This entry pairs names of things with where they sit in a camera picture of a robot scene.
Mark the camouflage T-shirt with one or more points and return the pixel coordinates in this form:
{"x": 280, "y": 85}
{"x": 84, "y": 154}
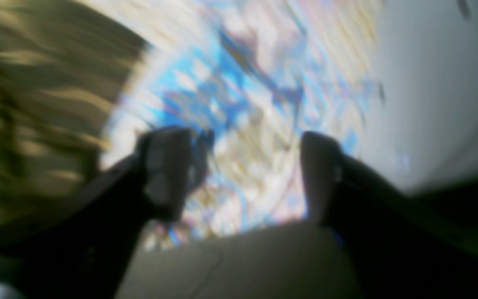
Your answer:
{"x": 63, "y": 66}

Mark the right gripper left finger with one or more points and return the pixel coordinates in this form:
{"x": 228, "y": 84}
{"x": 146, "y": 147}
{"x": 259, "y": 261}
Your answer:
{"x": 79, "y": 248}

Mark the patterned tile tablecloth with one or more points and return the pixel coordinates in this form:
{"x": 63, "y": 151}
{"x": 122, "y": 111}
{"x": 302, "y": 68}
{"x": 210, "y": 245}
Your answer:
{"x": 248, "y": 78}

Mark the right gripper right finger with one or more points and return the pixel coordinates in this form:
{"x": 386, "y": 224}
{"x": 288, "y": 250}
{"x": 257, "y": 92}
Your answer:
{"x": 401, "y": 248}

